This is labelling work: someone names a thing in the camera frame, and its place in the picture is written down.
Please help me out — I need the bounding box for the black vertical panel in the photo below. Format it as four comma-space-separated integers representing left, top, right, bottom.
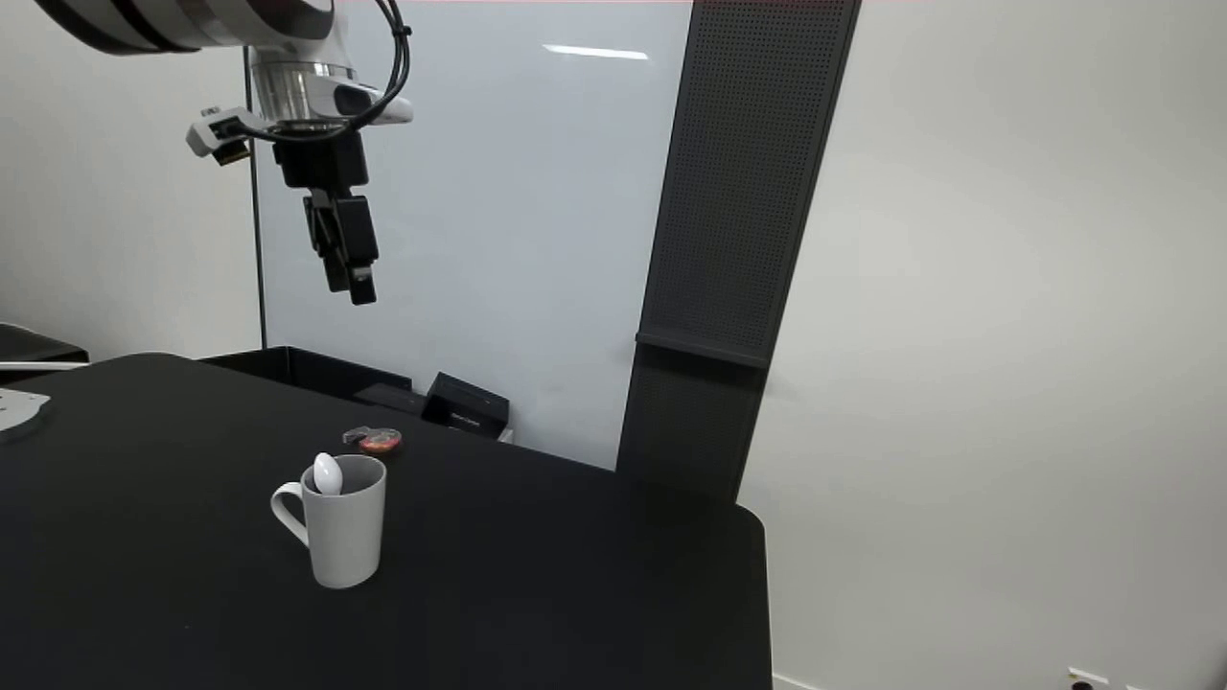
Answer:
614, 0, 863, 508

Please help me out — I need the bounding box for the black side table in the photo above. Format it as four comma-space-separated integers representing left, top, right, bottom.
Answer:
0, 321, 94, 378

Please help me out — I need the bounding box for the small black box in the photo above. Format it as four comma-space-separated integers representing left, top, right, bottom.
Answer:
418, 366, 513, 440

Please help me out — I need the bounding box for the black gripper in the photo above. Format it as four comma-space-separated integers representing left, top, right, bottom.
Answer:
274, 117, 384, 311

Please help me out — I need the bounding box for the large whiteboard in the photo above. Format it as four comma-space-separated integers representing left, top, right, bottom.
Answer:
238, 0, 697, 475

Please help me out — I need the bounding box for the grey ceramic mug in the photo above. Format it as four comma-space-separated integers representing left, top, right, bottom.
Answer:
267, 450, 391, 595

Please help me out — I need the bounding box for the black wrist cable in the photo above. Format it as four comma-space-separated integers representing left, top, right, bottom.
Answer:
343, 0, 418, 134

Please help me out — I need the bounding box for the white plastic spoon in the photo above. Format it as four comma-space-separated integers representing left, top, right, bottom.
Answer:
312, 447, 344, 499

